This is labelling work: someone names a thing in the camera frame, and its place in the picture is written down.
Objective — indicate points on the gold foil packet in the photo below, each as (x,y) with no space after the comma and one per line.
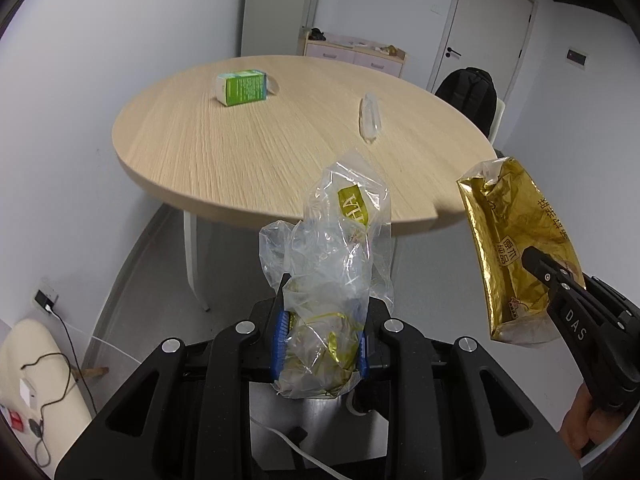
(505,220)

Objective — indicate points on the wall power socket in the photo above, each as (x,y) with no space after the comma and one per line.
(44,294)

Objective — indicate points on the person's right hand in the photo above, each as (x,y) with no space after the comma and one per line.
(580,425)

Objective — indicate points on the white power adapter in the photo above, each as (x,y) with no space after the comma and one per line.
(28,390)

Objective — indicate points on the white door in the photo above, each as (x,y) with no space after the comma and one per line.
(485,25)

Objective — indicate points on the white table leg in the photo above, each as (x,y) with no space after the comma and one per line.
(192,260)

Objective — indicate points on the cream padded chair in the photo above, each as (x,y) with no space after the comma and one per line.
(30,350)

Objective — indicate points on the white chair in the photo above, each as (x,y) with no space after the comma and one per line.
(497,120)

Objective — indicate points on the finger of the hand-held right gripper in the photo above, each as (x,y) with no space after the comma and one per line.
(560,295)

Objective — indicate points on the yellowish item on cabinet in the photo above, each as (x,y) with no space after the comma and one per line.
(389,50)

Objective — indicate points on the wooden chair leg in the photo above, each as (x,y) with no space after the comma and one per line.
(92,372)

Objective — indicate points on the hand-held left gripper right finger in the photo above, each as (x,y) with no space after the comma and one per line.
(364,355)

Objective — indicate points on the black wall switch panel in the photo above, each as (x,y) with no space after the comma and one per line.
(576,56)

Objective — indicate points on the dark item on cabinet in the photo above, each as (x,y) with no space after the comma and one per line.
(316,35)

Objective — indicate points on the black backpack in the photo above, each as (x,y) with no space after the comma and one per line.
(467,95)

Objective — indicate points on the pink wooden cabinet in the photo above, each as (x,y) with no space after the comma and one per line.
(350,57)

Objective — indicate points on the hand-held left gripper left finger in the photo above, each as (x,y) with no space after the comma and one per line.
(282,345)

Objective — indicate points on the small green medicine box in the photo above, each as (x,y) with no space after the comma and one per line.
(242,87)

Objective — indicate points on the clear plastic bag gold print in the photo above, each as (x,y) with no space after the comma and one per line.
(330,270)

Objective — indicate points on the small red item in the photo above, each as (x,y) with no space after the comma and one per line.
(16,421)

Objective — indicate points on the small clear plastic wrapper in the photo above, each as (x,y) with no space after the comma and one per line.
(371,117)

